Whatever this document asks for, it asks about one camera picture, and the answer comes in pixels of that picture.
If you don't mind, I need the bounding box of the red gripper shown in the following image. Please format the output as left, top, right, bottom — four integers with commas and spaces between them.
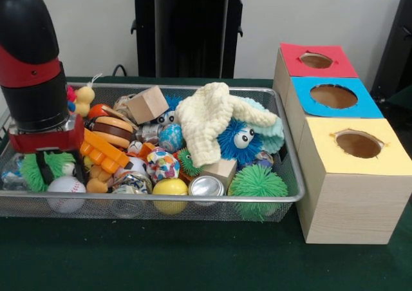
9, 116, 88, 188

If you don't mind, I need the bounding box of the green spiky ball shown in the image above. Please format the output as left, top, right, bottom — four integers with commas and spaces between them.
228, 165, 288, 222
21, 151, 77, 192

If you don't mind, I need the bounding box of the cream muslin cloth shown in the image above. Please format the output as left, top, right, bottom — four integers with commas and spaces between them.
175, 82, 279, 168

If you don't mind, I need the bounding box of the clear mesh bin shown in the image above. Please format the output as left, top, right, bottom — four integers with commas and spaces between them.
0, 82, 306, 223

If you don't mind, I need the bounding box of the wooden box with three holes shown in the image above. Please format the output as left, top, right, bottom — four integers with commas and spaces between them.
272, 43, 412, 245

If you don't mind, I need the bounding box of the white baseball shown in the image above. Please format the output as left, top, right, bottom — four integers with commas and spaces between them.
47, 176, 87, 213

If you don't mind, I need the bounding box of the orange plastic comb toy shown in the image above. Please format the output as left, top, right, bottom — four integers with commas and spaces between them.
80, 129, 131, 173

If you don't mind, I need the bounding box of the toy hamburger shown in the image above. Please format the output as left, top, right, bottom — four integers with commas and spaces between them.
90, 115, 134, 150

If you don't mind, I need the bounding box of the plain wooden cube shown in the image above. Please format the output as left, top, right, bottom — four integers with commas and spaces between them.
126, 86, 170, 125

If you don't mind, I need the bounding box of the yellow ball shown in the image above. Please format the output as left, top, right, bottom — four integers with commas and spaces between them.
153, 178, 189, 215

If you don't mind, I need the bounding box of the silver can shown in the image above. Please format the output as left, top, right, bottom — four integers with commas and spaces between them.
189, 174, 226, 206

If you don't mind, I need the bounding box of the dark green tablecloth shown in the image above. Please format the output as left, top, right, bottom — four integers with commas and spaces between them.
0, 75, 412, 291

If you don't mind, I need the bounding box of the blue fuzzy toy with eyes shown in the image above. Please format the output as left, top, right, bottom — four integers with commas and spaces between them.
217, 118, 263, 163

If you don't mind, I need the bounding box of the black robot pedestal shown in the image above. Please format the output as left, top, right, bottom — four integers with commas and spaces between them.
124, 0, 259, 79

